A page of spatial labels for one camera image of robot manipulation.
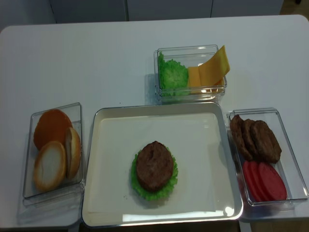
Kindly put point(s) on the middle brown patty in container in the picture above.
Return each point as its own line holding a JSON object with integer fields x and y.
{"x": 250, "y": 145}

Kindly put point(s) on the yellow cheese slice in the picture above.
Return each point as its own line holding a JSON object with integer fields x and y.
{"x": 214, "y": 70}

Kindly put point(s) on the silver metal baking tray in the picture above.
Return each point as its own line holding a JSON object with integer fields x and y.
{"x": 100, "y": 219}

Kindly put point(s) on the green lettuce pile in container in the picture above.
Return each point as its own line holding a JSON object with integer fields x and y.
{"x": 173, "y": 77}

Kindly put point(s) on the yellow cheese slices in container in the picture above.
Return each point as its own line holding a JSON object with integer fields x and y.
{"x": 194, "y": 81}

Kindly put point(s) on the clear plastic bun container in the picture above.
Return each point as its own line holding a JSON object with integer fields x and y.
{"x": 68, "y": 187}

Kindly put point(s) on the middle red tomato slice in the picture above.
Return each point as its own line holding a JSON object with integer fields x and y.
{"x": 263, "y": 197}

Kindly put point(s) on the green lettuce leaf under patty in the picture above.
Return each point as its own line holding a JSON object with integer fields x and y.
{"x": 164, "y": 192}

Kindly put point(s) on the bun half white face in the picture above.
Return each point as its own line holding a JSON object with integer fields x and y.
{"x": 50, "y": 166}

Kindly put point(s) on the clear plastic patty tomato container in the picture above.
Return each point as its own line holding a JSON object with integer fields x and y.
{"x": 286, "y": 167}

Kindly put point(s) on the right brown patty in container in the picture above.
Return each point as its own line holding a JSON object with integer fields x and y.
{"x": 265, "y": 142}

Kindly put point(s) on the brown patty in container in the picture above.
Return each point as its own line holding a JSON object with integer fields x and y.
{"x": 250, "y": 145}
{"x": 235, "y": 127}
{"x": 265, "y": 142}

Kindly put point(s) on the white paper tray liner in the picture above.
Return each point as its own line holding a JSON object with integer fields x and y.
{"x": 194, "y": 140}

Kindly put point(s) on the orange-brown bun top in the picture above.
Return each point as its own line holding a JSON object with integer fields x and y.
{"x": 52, "y": 126}

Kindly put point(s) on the upright bun half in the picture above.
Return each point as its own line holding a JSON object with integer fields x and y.
{"x": 73, "y": 152}

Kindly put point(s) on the left brown patty in container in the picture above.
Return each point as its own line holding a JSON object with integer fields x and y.
{"x": 235, "y": 127}

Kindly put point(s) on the brown meat patty on lettuce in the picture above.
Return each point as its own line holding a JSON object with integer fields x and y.
{"x": 154, "y": 166}

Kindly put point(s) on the clear plastic lettuce cheese container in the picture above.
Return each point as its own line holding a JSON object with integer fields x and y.
{"x": 189, "y": 56}

